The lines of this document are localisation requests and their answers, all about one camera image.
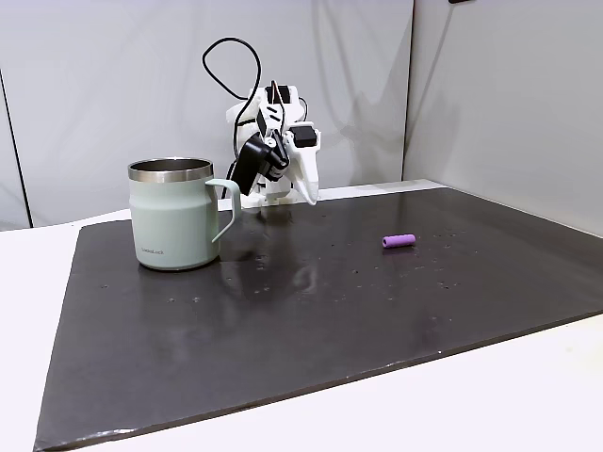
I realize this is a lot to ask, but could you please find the purple pen grip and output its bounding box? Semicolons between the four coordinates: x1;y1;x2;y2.
382;233;417;250

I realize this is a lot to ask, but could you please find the black camera box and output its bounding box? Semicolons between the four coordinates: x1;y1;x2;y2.
235;133;291;197

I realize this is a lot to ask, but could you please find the dark grey table mat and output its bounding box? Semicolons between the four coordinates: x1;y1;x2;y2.
32;185;603;452

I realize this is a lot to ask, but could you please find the black looping cable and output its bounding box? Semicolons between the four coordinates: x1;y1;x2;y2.
202;37;263;142

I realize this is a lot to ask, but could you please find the pale green steel-rimmed mug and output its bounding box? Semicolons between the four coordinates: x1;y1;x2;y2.
126;156;243;272

